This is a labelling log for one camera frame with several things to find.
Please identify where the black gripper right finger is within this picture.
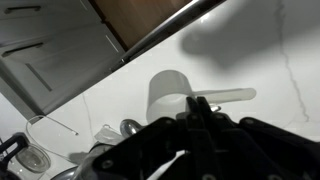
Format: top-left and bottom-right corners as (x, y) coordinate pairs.
(196, 96), (320, 180)

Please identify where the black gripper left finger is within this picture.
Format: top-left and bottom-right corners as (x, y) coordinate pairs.
(91, 96), (214, 180)

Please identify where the transparent plastic measuring cup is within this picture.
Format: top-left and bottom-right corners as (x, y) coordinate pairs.
(145, 69), (258, 125)

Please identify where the metal spoon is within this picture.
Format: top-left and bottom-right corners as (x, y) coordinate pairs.
(119, 118), (145, 138)

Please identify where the clear plastic piece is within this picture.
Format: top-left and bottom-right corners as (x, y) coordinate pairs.
(94, 123), (122, 145)

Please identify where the white corner cabinet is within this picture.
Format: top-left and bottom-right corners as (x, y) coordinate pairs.
(0, 0), (127, 125)

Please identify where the silver dishwasher handle bar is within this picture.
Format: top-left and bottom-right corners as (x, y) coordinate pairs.
(109, 0), (228, 73)

